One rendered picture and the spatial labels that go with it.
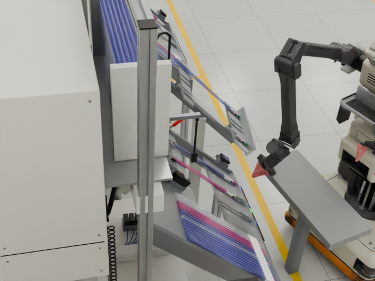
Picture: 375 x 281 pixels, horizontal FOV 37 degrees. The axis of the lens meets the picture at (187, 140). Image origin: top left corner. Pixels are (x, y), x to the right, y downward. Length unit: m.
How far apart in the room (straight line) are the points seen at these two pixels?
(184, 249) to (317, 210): 1.03
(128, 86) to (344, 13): 4.56
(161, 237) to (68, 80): 0.62
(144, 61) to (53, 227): 0.61
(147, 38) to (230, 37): 3.92
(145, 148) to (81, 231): 0.37
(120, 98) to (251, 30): 3.87
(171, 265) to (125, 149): 0.86
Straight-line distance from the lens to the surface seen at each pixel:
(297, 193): 2.77
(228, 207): 2.34
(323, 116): 4.34
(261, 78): 4.64
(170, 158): 2.04
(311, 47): 2.37
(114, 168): 1.63
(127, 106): 1.53
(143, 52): 1.28
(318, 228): 2.64
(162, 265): 2.37
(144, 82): 1.32
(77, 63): 1.47
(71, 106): 1.38
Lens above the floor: 2.50
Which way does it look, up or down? 40 degrees down
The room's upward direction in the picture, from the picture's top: 4 degrees clockwise
